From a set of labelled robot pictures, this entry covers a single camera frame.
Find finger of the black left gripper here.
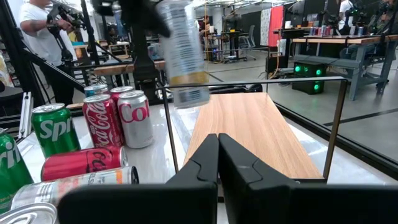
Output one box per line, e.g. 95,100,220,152
119,0,172,39

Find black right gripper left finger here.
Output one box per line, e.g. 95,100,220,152
57,133,220,224

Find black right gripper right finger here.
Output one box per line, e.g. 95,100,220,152
218,133,398,224

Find white Celsius can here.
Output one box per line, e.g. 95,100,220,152
155,0,211,110
11,166,140,211

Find blue silver Red Bull can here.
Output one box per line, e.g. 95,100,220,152
83,83,109,98

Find silver Diet Coke can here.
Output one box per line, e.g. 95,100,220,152
0,202,59,224
117,90,155,149

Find red Coca-Cola can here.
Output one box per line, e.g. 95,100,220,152
109,86,135,103
82,93,125,149
40,145,129,182

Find person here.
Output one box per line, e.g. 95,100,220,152
337,0,355,35
198,15,212,41
19,0,78,105

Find office chair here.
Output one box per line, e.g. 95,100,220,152
238,24,257,62

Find white patterned hanging cloth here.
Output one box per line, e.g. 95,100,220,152
259,8,272,47

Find red hanging cloth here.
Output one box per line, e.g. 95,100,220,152
267,6,284,47

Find black computer green lights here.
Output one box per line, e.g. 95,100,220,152
291,61,327,96

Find wooden workbench grey legs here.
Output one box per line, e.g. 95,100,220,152
292,34,398,102

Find black camera tripod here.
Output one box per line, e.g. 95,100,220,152
79,0,125,66

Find wooden shelf with black frame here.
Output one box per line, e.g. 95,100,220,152
160,76,348,184

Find black diagonal frame strut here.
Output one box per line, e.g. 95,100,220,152
0,0,86,108

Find silver metal bracket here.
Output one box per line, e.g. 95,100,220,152
17,91,34,139

